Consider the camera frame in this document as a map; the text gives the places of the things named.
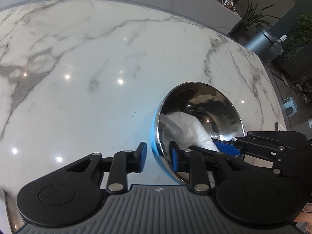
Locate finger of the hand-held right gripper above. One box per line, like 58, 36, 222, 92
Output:
189, 145, 287, 176
212, 130, 304, 158

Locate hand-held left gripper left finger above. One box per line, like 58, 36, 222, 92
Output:
65, 141, 148, 192

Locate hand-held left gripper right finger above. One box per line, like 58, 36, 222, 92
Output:
169, 141, 259, 193

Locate stainless steel bowl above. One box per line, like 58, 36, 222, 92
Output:
150, 81, 244, 185

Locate small blue plastic stool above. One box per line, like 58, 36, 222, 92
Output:
280, 97, 299, 117

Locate grey metal trash can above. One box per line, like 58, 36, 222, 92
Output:
244, 28, 277, 59

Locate clear water jug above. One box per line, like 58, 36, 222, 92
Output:
269, 35, 287, 63

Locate green climbing plant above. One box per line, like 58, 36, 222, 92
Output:
284, 12, 312, 65

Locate potted long-leaf plant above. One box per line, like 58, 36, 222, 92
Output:
230, 0, 281, 41

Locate panda figurines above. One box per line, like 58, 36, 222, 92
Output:
219, 0, 238, 12

